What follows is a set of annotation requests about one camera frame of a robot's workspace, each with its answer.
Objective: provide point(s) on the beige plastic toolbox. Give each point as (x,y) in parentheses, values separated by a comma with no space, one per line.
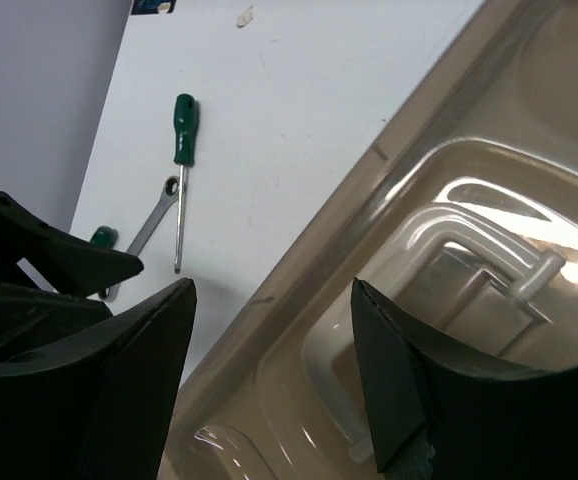
(463,212)

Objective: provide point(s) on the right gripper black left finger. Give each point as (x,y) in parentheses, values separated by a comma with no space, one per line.
(98,404)

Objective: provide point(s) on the long green-handled screwdriver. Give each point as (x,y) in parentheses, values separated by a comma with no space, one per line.
(186,117)

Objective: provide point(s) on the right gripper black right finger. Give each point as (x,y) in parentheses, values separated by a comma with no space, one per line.
(438,408)

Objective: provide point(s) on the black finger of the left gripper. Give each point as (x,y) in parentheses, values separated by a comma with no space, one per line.
(70,265)

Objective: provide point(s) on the small white tape scrap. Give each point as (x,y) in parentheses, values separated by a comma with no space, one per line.
(245,18)

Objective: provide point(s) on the blue label sticker left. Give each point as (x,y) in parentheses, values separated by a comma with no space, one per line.
(151,7)

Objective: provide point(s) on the silver ratchet wrench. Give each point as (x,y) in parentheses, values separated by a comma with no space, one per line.
(168,196)

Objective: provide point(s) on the short green-handled screwdriver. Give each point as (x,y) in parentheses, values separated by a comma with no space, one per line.
(105,237)

